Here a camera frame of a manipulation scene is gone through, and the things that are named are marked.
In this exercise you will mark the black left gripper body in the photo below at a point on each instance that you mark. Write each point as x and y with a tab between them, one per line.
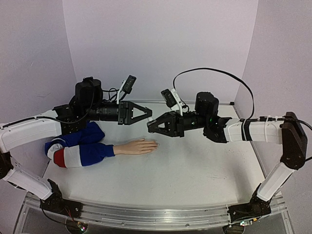
122	118

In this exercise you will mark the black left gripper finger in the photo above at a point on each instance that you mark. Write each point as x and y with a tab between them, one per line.
132	106
130	119

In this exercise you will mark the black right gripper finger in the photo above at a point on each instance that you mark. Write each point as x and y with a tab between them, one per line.
165	130
166	117

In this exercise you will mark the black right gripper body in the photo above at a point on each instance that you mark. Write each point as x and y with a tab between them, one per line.
179	124

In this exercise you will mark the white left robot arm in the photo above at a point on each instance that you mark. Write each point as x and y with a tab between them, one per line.
87	104

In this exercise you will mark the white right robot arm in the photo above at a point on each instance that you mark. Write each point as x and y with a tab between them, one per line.
286	131

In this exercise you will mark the mannequin hand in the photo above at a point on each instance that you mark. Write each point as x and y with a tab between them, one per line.
136	147

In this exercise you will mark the blue white red sleeve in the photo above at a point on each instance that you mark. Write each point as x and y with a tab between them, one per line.
80	149

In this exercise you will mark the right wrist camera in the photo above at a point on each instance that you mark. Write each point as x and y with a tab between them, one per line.
174	102

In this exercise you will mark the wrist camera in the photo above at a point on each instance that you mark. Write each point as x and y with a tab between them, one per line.
125	88
174	102

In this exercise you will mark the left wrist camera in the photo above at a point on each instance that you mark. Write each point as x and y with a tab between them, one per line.
125	88

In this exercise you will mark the aluminium table frame rail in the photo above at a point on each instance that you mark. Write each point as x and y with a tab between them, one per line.
174	219

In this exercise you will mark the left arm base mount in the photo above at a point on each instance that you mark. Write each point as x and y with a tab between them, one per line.
57	204

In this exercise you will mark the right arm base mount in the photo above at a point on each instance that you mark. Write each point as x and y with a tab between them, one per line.
255	208

